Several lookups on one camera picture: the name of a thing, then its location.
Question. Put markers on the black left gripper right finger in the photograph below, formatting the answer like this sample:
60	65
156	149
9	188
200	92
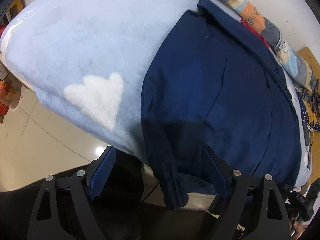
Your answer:
231	187

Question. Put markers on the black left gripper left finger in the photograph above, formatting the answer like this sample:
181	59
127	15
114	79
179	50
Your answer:
87	184

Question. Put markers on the navy jacket with red collar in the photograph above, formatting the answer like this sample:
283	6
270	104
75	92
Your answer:
215	83

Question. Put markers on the dark patterned cloth pile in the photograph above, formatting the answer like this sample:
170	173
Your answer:
309	104

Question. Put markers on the red items on floor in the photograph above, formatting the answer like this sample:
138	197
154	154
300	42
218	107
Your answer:
10	91

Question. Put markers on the light blue cloud blanket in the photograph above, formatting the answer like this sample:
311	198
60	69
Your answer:
86	59

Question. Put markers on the colourful patchwork quilt roll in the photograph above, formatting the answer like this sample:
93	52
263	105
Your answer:
292	62

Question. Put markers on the brown wooden board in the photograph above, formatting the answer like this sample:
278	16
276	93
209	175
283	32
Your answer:
308	56

